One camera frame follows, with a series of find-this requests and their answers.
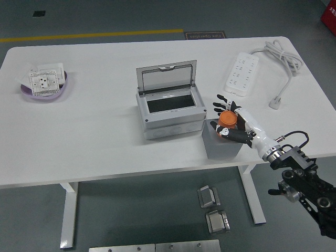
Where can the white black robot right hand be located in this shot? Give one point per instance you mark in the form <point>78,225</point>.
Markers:
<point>258,134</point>

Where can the orange cylinder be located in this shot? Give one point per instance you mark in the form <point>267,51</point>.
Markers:
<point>228,118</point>

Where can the grey electrical box clear lid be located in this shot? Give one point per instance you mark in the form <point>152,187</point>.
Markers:
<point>170,123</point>

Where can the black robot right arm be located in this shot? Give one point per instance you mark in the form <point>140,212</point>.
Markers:
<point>296,157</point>

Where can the grey cube with round hole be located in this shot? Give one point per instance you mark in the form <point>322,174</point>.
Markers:
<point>220,149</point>

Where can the red box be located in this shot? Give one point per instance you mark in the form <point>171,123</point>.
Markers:
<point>329,18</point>

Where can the white table leg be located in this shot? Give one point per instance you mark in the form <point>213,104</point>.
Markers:
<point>252,194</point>
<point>68,210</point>

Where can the white power strip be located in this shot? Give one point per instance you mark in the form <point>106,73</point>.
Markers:
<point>241,73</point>

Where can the small metal block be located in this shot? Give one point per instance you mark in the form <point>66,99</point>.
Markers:
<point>217,222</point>
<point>208,197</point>

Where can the grey metal plate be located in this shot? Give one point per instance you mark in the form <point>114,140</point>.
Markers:
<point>120,248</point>

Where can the purple shallow bowl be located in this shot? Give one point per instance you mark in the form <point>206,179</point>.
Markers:
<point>52,96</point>

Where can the white wall switch panel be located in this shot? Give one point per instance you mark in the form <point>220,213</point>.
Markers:
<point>53,67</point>

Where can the white wall socket panel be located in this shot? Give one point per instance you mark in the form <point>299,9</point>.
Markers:
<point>43,82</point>

